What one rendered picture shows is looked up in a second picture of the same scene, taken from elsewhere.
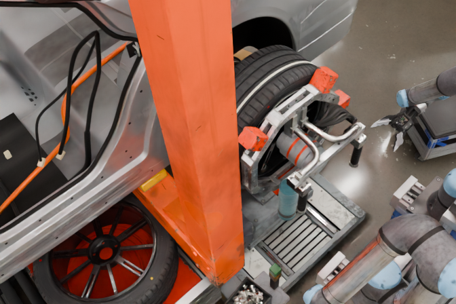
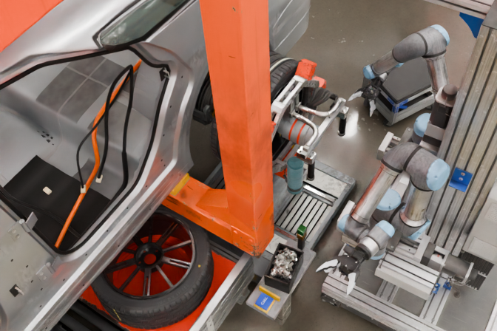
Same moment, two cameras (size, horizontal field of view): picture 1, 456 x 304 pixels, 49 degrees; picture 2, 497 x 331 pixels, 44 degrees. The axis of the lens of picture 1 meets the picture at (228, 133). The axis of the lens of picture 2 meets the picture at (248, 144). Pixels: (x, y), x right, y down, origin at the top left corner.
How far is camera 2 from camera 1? 1.08 m
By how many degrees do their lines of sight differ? 9
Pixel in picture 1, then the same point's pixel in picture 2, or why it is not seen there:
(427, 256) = (416, 165)
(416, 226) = (404, 149)
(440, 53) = (383, 29)
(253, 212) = not seen: hidden behind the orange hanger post
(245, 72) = not seen: hidden behind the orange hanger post
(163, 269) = (207, 256)
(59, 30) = (61, 73)
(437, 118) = (395, 86)
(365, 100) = (329, 84)
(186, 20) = (249, 43)
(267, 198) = not seen: hidden behind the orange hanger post
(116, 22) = (154, 55)
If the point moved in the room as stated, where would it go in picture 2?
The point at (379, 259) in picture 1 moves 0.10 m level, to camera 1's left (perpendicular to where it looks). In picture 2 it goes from (385, 179) to (363, 187)
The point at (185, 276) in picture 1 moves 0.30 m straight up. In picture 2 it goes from (220, 264) to (216, 239)
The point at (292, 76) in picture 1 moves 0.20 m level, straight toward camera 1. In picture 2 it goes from (282, 71) to (289, 101)
